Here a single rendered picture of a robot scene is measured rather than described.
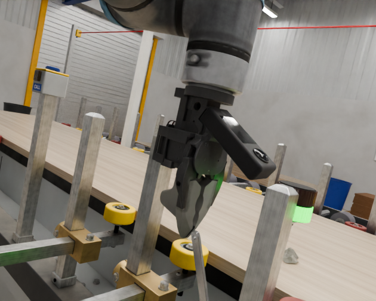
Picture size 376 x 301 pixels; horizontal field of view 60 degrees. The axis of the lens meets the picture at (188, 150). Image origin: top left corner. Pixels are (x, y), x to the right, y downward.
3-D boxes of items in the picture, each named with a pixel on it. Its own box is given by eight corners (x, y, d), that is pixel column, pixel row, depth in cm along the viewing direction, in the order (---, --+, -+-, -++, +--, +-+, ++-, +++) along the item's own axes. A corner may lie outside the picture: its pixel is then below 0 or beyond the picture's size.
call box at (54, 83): (41, 96, 90) (46, 68, 89) (30, 93, 94) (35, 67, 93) (64, 101, 95) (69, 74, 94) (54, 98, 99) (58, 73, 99)
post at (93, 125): (56, 304, 80) (93, 113, 75) (50, 296, 82) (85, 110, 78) (69, 300, 82) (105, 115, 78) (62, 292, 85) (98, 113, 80)
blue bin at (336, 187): (335, 223, 549) (346, 183, 542) (305, 212, 587) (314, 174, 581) (347, 221, 587) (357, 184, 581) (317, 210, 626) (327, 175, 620)
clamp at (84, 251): (77, 264, 73) (81, 243, 72) (49, 240, 81) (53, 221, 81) (100, 260, 77) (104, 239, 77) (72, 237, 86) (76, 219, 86)
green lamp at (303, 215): (301, 224, 46) (304, 209, 45) (263, 209, 49) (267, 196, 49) (316, 220, 50) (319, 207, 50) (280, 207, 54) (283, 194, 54)
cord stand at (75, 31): (54, 140, 309) (76, 24, 299) (50, 138, 315) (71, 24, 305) (62, 141, 315) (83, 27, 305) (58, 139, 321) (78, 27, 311)
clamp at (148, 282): (150, 323, 56) (156, 297, 56) (107, 285, 65) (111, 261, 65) (175, 312, 61) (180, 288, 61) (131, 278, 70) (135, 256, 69)
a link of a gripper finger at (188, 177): (189, 204, 47) (203, 146, 46) (198, 208, 46) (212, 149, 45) (166, 205, 43) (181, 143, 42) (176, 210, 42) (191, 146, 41)
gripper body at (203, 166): (183, 165, 53) (200, 93, 52) (225, 180, 47) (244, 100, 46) (149, 163, 47) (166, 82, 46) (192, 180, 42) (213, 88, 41)
